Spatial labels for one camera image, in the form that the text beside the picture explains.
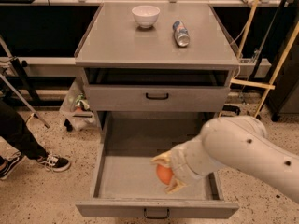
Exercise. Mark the black white sneaker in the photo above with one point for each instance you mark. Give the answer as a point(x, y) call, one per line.
point(54, 163)
point(9, 165)

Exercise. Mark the clear plastic bin with items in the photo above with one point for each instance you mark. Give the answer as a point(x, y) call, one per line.
point(76, 108)

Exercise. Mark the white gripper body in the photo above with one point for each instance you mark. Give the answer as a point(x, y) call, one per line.
point(179, 166)

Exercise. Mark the metal tripod leg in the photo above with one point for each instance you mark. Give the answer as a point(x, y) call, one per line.
point(24, 101)

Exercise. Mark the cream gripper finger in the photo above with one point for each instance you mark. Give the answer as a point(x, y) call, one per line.
point(174, 185)
point(162, 159)

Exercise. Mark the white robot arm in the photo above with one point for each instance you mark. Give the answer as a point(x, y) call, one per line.
point(238, 142)

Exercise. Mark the open grey middle drawer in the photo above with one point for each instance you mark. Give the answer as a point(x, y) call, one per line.
point(125, 183)

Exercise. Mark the person leg black trousers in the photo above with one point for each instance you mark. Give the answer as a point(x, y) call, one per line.
point(14, 130)

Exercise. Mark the blue silver soda can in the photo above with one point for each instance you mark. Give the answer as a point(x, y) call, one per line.
point(181, 34)

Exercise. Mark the grey drawer cabinet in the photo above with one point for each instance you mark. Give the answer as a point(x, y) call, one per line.
point(116, 51)

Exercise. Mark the orange fruit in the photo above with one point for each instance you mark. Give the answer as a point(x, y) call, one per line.
point(164, 174)

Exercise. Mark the white bowl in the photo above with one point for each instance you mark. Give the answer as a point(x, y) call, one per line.
point(145, 16)

